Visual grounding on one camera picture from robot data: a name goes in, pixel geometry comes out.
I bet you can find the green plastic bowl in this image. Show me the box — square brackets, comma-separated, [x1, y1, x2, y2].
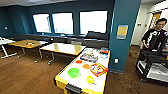
[67, 67, 82, 79]

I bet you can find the yellow plastic bowl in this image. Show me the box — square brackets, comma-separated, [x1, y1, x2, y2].
[86, 75, 98, 85]

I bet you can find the blue purple board game box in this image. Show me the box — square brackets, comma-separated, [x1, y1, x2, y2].
[79, 52, 100, 64]

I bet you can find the red round lid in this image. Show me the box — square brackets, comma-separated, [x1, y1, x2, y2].
[75, 59, 84, 65]

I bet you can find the black cushion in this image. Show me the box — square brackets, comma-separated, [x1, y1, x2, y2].
[84, 30, 110, 41]

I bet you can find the orange round lid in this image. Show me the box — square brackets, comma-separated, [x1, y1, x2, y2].
[82, 63, 91, 70]

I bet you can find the small red flat box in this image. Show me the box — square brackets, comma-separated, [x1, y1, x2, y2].
[99, 49, 110, 55]

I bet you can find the white bowl blue rim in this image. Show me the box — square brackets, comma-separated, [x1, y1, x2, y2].
[99, 53, 110, 60]

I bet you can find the bright window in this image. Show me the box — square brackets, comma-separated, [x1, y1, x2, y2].
[32, 13, 52, 34]
[79, 10, 109, 36]
[51, 12, 75, 35]

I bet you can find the white serving table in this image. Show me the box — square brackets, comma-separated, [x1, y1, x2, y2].
[53, 46, 112, 94]

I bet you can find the person in dark shirt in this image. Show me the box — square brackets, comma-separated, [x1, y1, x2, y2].
[140, 17, 168, 53]

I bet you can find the brown wooden door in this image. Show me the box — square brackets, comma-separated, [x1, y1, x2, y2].
[150, 11, 163, 30]

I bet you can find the white folding table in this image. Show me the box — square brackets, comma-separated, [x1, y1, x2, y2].
[0, 37, 18, 60]

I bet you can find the yellow wall sign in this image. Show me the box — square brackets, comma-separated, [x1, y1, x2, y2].
[116, 24, 129, 40]

